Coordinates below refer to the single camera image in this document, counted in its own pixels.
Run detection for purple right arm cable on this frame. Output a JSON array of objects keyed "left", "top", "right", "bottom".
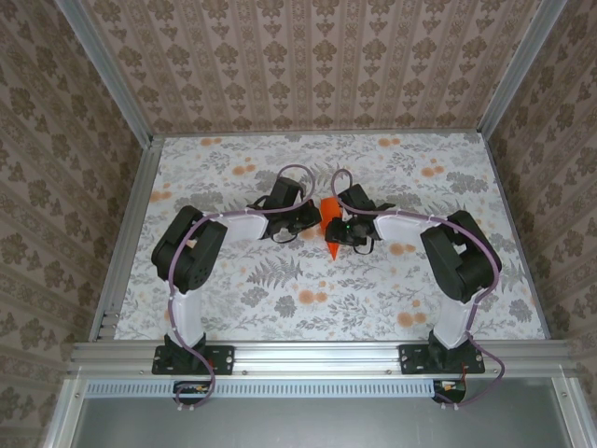
[{"left": 329, "top": 168, "right": 506, "bottom": 412}]

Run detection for aluminium frame post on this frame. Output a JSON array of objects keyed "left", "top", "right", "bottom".
[
  {"left": 478, "top": 0, "right": 570, "bottom": 136},
  {"left": 54, "top": 0, "right": 156, "bottom": 144}
]

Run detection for orange square paper sheet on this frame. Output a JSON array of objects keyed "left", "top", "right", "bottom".
[{"left": 319, "top": 196, "right": 345, "bottom": 263}]

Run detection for grey metal panel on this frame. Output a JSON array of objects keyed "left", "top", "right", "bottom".
[{"left": 44, "top": 376, "right": 582, "bottom": 448}]

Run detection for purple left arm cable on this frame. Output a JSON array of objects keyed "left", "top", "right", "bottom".
[{"left": 167, "top": 164, "right": 316, "bottom": 414}]

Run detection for wide aluminium mounting rail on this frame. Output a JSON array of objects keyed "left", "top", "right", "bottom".
[{"left": 67, "top": 340, "right": 577, "bottom": 379}]

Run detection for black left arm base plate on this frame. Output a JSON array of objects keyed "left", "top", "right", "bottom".
[{"left": 152, "top": 343, "right": 236, "bottom": 376}]

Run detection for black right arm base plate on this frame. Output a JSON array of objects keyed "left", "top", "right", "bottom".
[{"left": 398, "top": 343, "right": 486, "bottom": 376}]

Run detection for black connector board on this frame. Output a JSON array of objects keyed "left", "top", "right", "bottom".
[
  {"left": 172, "top": 380, "right": 218, "bottom": 406},
  {"left": 431, "top": 378, "right": 468, "bottom": 405}
]

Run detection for floral patterned table cover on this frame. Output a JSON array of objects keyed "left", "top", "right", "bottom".
[{"left": 114, "top": 133, "right": 547, "bottom": 342}]

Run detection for slotted grey cable duct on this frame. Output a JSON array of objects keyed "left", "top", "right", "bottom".
[{"left": 86, "top": 378, "right": 437, "bottom": 399}]

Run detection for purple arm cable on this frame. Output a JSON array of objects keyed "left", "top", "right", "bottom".
[
  {"left": 167, "top": 164, "right": 316, "bottom": 414},
  {"left": 329, "top": 168, "right": 506, "bottom": 412}
]

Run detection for aluminium table side rail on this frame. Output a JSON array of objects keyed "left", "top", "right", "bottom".
[
  {"left": 479, "top": 133, "right": 551, "bottom": 342},
  {"left": 87, "top": 134, "right": 164, "bottom": 344}
]

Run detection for thin aluminium table rail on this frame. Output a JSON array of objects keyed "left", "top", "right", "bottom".
[{"left": 151, "top": 131, "right": 484, "bottom": 139}]

